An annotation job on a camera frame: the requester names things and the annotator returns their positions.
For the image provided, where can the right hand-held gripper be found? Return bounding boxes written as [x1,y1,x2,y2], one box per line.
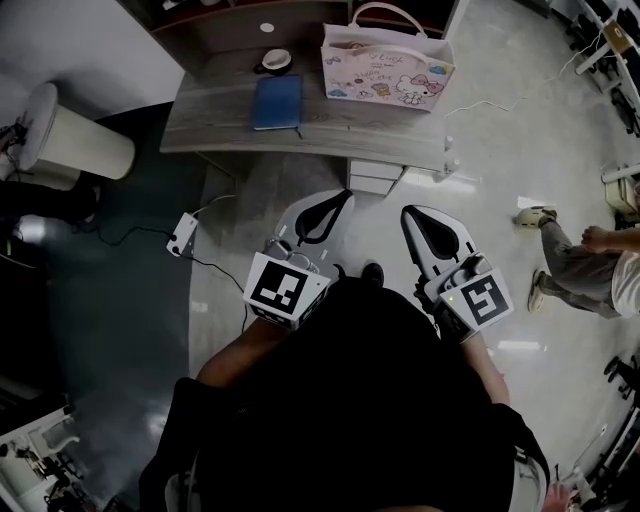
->
[399,204,516,347]

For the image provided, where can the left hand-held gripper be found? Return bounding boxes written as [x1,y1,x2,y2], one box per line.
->
[242,188,357,332]

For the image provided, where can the person's black shoe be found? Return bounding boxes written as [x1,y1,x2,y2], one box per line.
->
[360,262,386,290]

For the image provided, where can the person's right forearm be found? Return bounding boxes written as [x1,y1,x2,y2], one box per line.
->
[458,331,512,407]

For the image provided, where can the grey wooden desk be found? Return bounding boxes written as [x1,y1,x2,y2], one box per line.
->
[158,18,457,176]

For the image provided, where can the white cartoon print gift bag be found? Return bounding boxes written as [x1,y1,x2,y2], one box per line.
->
[320,1,457,115]

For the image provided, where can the blue notebook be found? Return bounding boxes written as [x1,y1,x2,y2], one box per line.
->
[251,74,305,133]

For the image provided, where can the black office chair base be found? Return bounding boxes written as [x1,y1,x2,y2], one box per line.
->
[603,353,640,401]

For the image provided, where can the white desk drawer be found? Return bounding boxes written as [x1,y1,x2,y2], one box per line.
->
[346,158,405,197]

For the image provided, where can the black power cable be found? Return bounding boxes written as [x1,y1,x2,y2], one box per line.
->
[69,219,251,334]

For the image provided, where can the brown desk shelf unit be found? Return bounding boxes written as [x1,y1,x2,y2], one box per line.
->
[117,0,451,39]

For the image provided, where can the white power strip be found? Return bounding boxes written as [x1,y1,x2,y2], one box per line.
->
[165,211,200,258]

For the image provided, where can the person's left forearm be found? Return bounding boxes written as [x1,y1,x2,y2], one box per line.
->
[195,313,296,390]

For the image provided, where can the person's black clothing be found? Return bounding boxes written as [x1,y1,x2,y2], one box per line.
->
[138,273,552,512]

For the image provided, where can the white floor cable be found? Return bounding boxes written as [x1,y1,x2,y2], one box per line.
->
[443,19,609,120]

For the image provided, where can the white cylindrical bin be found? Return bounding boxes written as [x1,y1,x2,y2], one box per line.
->
[17,82,137,192]

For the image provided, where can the black cup with white inside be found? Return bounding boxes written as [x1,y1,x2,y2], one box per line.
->
[253,48,294,77]

